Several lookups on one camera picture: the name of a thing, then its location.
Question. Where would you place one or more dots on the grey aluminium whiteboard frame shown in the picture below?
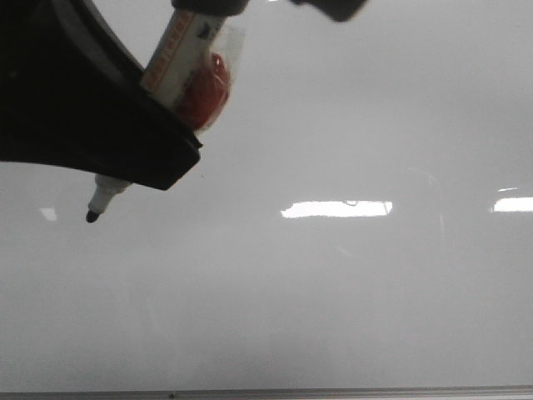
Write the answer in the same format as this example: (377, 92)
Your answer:
(479, 392)

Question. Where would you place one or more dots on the white glossy whiteboard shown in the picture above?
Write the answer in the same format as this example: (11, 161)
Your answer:
(361, 217)

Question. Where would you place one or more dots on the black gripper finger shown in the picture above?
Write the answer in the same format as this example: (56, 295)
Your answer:
(338, 11)
(71, 97)

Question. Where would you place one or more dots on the white black-tip whiteboard marker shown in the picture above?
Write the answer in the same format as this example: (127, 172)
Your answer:
(187, 38)

